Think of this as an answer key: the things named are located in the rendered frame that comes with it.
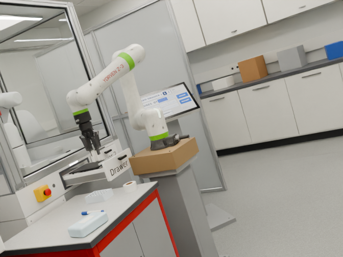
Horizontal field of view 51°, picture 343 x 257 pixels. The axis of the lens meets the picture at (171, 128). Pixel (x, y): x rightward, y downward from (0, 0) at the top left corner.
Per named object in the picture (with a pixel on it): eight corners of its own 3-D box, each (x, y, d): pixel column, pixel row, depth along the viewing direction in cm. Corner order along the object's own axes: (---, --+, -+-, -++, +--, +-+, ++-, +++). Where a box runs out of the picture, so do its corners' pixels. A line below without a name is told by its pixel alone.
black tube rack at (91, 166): (117, 166, 224) (113, 157, 224) (101, 177, 209) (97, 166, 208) (89, 172, 234) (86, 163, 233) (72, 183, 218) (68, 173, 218)
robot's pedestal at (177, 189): (229, 256, 243) (197, 151, 233) (213, 284, 218) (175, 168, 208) (191, 256, 259) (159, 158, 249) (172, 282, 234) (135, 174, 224)
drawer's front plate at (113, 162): (135, 163, 225) (129, 147, 224) (110, 181, 200) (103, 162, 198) (132, 164, 226) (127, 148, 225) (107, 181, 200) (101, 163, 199)
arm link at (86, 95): (122, 74, 219) (111, 59, 215) (132, 70, 209) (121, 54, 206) (80, 110, 200) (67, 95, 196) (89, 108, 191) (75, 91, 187)
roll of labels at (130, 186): (125, 194, 186) (123, 187, 186) (124, 191, 193) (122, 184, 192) (138, 189, 187) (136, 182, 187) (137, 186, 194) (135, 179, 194)
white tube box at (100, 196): (114, 194, 193) (111, 188, 192) (104, 201, 185) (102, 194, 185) (96, 197, 199) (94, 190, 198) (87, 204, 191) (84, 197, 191)
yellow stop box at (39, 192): (53, 196, 199) (48, 183, 198) (44, 201, 192) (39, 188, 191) (46, 197, 201) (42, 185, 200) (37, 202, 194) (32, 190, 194)
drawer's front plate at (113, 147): (119, 157, 267) (115, 143, 266) (97, 171, 242) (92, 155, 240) (117, 157, 268) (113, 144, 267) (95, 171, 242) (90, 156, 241)
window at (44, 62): (108, 135, 267) (65, 8, 255) (21, 178, 191) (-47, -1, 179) (108, 135, 268) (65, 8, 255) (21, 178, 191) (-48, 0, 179)
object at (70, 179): (130, 162, 225) (127, 153, 224) (108, 178, 202) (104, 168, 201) (81, 173, 242) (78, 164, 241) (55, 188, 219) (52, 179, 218)
